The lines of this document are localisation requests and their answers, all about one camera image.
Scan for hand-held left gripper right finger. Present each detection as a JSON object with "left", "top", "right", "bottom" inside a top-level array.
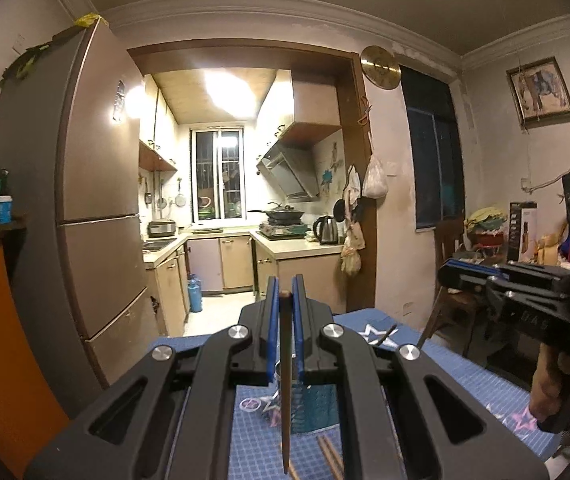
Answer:
[{"left": 291, "top": 274, "right": 550, "bottom": 480}]

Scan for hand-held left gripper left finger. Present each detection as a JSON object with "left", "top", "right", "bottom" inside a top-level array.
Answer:
[{"left": 24, "top": 275, "right": 281, "bottom": 480}]

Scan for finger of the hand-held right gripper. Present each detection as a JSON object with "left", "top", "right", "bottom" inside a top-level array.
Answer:
[
  {"left": 447, "top": 257, "right": 570, "bottom": 282},
  {"left": 437, "top": 263, "right": 568, "bottom": 307}
]

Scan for teal mesh utensil holder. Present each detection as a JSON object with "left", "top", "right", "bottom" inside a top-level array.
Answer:
[{"left": 274, "top": 360, "right": 341, "bottom": 433}]

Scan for person's right hand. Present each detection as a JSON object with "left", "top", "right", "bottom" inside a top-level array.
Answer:
[{"left": 530, "top": 345, "right": 570, "bottom": 416}]

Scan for wooden chair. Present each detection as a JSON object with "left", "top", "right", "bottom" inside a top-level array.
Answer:
[{"left": 417, "top": 220, "right": 490, "bottom": 357}]

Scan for pile of clothes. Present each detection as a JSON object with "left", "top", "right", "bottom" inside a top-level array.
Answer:
[{"left": 466, "top": 206, "right": 508, "bottom": 247}]

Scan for black appliance box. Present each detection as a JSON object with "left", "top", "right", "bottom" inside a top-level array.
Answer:
[{"left": 507, "top": 201, "right": 538, "bottom": 263}]

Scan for blue gas cylinder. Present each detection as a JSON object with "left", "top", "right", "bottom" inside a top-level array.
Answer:
[{"left": 187, "top": 274, "right": 204, "bottom": 313}]

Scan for gas stove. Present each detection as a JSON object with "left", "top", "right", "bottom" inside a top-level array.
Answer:
[{"left": 257, "top": 227, "right": 309, "bottom": 241}]

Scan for hanging cloth bags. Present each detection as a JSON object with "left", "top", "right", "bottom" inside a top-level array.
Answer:
[{"left": 340, "top": 165, "right": 367, "bottom": 277}]

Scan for blue star print tablecloth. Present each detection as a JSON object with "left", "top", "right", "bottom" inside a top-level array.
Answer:
[{"left": 147, "top": 307, "right": 563, "bottom": 480}]

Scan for steel electric kettle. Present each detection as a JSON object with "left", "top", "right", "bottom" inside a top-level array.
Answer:
[{"left": 313, "top": 215, "right": 340, "bottom": 246}]

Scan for dark room window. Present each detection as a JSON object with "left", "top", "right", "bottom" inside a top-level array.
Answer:
[{"left": 400, "top": 65, "right": 466, "bottom": 232}]

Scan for black wok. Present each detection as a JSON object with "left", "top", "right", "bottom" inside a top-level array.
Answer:
[{"left": 247, "top": 202, "right": 306, "bottom": 224}]

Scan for white hanging plastic bag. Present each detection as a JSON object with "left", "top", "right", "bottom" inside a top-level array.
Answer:
[{"left": 362, "top": 152, "right": 389, "bottom": 200}]

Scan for grey rice cooker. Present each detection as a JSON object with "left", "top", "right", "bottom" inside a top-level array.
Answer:
[{"left": 147, "top": 220, "right": 176, "bottom": 239}]

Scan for steel range hood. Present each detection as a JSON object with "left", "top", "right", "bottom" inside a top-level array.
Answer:
[{"left": 256, "top": 137, "right": 322, "bottom": 202}]

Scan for barred kitchen window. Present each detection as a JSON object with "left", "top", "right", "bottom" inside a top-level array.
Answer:
[{"left": 190, "top": 128, "right": 245, "bottom": 221}]

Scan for tall silver refrigerator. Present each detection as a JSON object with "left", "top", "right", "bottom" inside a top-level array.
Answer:
[{"left": 0, "top": 17, "right": 150, "bottom": 416}]

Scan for yellow green cloth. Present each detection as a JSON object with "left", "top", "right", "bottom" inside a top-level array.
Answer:
[{"left": 0, "top": 12, "right": 109, "bottom": 87}]

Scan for framed wall picture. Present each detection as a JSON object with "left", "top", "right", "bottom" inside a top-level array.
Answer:
[{"left": 506, "top": 56, "right": 570, "bottom": 128}]

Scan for round gold wall clock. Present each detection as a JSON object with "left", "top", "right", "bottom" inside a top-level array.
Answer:
[{"left": 361, "top": 45, "right": 402, "bottom": 91}]

